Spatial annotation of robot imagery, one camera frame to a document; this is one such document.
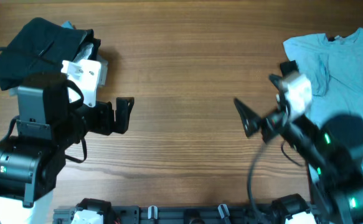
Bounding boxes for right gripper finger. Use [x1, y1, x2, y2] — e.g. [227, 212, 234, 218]
[268, 74, 285, 100]
[233, 98, 262, 138]

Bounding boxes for black shorts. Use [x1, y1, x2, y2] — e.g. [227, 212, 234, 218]
[0, 17, 101, 91]

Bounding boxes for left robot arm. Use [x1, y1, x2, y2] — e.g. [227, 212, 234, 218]
[0, 72, 134, 223]

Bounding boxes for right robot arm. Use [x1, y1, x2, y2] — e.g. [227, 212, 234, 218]
[233, 72, 363, 223]

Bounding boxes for black garment under t-shirt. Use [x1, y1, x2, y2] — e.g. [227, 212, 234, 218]
[280, 60, 299, 77]

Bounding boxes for folded grey trousers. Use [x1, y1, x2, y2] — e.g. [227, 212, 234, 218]
[9, 59, 108, 114]

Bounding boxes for light blue t-shirt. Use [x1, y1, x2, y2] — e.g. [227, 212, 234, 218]
[283, 27, 363, 200]

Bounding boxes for folded blue garment under trousers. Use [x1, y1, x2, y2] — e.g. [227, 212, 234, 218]
[62, 21, 75, 29]

